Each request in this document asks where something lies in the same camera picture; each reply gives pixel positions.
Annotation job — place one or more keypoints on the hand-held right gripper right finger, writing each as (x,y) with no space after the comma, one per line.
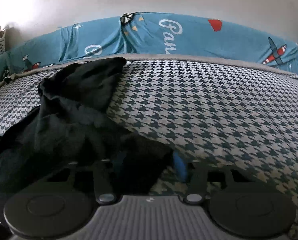
(180,167)

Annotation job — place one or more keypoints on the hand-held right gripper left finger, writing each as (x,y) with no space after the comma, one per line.
(101,177)

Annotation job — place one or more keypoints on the black red-print t-shirt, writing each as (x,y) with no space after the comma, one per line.
(76,110)

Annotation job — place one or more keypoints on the long blue printed bed bumper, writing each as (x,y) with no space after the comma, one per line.
(201,37)

